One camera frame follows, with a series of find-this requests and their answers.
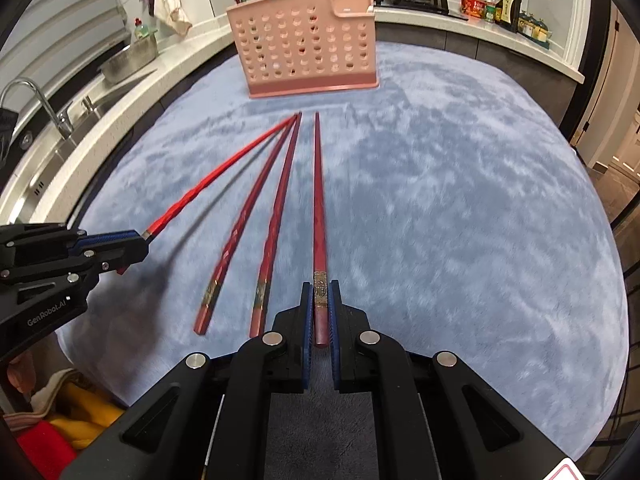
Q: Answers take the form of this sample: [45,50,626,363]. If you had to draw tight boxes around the dark base cabinets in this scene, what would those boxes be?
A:
[375,20,576,136]

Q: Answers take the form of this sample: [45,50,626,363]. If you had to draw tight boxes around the white kitchen counter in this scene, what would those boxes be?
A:
[0,0,586,231]

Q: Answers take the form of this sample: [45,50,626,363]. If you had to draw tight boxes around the chrome faucet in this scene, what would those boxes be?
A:
[0,77,76,141]

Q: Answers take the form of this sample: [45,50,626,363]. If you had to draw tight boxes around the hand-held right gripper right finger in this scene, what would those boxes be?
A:
[327,281,548,480]

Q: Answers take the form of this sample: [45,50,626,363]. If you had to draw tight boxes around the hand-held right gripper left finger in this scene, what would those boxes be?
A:
[59,281,316,480]

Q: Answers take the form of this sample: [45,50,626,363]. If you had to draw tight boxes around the red cloth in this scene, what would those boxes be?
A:
[15,420,76,467]

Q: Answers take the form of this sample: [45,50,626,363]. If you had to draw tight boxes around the pink perforated utensil holder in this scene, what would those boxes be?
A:
[226,0,381,100]

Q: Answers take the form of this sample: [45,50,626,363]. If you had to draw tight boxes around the black gas stove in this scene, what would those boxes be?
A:
[370,0,451,16]

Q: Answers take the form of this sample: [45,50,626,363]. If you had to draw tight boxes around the red chopstick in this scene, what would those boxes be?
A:
[141,116,298,240]

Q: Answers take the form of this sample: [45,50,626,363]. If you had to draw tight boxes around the beige cloth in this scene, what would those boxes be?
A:
[42,367,76,411]

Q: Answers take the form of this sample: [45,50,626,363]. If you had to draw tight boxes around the yellow cloth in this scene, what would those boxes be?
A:
[50,382,126,451]

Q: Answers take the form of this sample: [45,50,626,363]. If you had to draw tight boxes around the dark soy sauce bottle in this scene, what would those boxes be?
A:
[495,0,523,33]

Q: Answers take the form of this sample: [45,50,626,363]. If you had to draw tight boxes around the blue-grey plush blanket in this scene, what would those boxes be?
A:
[55,40,630,463]

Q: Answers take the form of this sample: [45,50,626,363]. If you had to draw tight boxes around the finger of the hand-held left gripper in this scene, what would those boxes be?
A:
[0,224,144,268]
[0,244,151,302]

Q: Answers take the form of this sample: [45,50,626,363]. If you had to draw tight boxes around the steel sink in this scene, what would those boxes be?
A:
[0,67,158,201]

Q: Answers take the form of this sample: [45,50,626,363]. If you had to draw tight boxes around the green dish soap bottle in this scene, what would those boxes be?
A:
[132,17,158,43]

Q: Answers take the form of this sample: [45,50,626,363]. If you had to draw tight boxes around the white window blinds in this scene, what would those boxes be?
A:
[0,0,131,106]

